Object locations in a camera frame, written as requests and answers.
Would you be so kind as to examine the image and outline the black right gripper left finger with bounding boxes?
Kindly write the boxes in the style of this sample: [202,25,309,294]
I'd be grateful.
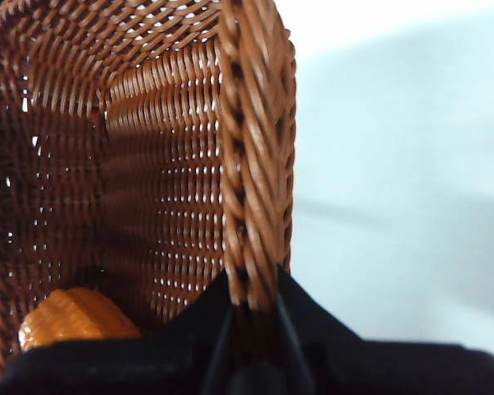
[0,271,235,395]

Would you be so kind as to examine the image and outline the brown woven wicker basket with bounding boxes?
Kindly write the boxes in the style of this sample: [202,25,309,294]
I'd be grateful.
[0,0,298,388]

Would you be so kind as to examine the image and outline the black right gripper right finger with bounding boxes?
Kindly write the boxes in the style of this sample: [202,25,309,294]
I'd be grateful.
[277,264,494,395]

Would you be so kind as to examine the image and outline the orange toy corn cob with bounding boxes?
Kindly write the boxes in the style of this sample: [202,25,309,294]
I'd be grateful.
[18,286,143,351]

